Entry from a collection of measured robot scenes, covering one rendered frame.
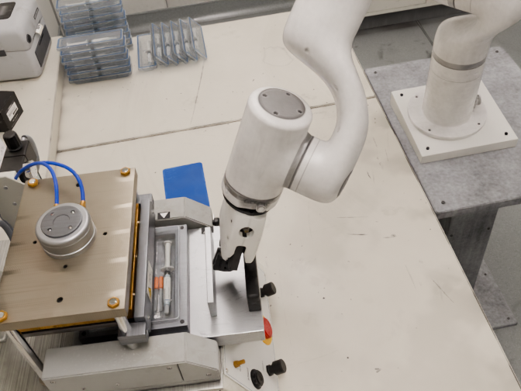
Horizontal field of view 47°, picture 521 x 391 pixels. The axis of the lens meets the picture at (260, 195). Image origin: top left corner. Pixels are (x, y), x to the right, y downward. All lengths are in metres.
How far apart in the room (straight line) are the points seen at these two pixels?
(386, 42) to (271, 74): 1.57
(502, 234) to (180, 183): 1.33
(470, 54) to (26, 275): 0.99
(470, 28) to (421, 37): 1.94
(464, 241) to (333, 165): 1.18
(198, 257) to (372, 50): 2.31
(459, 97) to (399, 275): 0.45
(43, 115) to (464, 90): 1.07
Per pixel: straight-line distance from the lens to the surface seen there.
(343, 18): 0.77
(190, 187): 1.45
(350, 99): 0.75
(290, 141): 0.74
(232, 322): 0.95
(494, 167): 1.51
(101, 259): 0.89
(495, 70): 1.81
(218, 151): 1.53
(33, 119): 1.72
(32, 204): 1.00
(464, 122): 1.55
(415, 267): 1.28
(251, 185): 0.78
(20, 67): 1.86
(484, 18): 1.32
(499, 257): 2.31
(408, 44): 3.25
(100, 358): 0.93
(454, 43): 1.38
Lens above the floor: 1.77
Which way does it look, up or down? 47 degrees down
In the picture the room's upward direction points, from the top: 7 degrees counter-clockwise
